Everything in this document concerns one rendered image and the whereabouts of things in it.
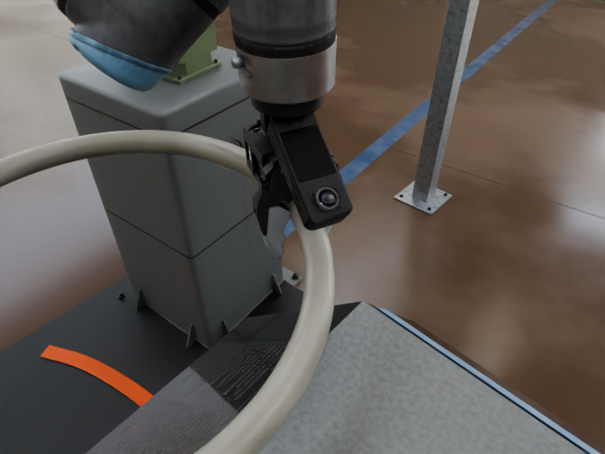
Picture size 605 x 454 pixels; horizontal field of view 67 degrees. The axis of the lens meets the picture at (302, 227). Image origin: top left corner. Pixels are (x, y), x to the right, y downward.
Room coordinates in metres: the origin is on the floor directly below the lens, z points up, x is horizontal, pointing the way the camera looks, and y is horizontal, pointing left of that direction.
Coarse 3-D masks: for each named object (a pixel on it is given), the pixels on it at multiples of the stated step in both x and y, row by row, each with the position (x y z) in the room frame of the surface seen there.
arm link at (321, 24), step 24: (240, 0) 0.38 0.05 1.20; (264, 0) 0.37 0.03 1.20; (288, 0) 0.37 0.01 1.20; (312, 0) 0.38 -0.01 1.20; (336, 0) 0.40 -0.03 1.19; (240, 24) 0.39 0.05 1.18; (264, 24) 0.37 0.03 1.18; (288, 24) 0.37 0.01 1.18; (312, 24) 0.38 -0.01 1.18; (336, 24) 0.41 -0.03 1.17; (240, 48) 0.39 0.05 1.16; (264, 48) 0.37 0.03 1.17; (288, 48) 0.37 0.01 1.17; (312, 48) 0.38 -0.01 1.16
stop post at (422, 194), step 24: (456, 0) 1.74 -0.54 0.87; (456, 24) 1.73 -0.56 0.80; (456, 48) 1.72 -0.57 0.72; (456, 72) 1.72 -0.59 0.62; (432, 96) 1.76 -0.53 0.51; (456, 96) 1.76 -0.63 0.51; (432, 120) 1.74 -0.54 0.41; (432, 144) 1.73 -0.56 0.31; (432, 168) 1.71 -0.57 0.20; (408, 192) 1.80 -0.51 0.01; (432, 192) 1.74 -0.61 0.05
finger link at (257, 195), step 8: (264, 184) 0.39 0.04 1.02; (256, 192) 0.40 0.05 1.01; (264, 192) 0.39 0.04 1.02; (256, 200) 0.39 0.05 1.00; (264, 200) 0.39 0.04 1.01; (272, 200) 0.39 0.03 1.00; (256, 208) 0.39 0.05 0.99; (264, 208) 0.39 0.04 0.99; (256, 216) 0.39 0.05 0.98; (264, 216) 0.39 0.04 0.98; (264, 224) 0.39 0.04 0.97; (264, 232) 0.39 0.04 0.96
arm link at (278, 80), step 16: (336, 48) 0.41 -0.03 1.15; (240, 64) 0.39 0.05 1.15; (256, 64) 0.38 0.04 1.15; (272, 64) 0.37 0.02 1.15; (288, 64) 0.37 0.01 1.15; (304, 64) 0.38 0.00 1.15; (320, 64) 0.38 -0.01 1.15; (240, 80) 0.40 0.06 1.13; (256, 80) 0.38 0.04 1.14; (272, 80) 0.38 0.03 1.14; (288, 80) 0.37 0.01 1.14; (304, 80) 0.38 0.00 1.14; (320, 80) 0.39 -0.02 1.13; (256, 96) 0.38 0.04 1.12; (272, 96) 0.38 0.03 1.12; (288, 96) 0.37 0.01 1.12; (304, 96) 0.38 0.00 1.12; (320, 96) 0.39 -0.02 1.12
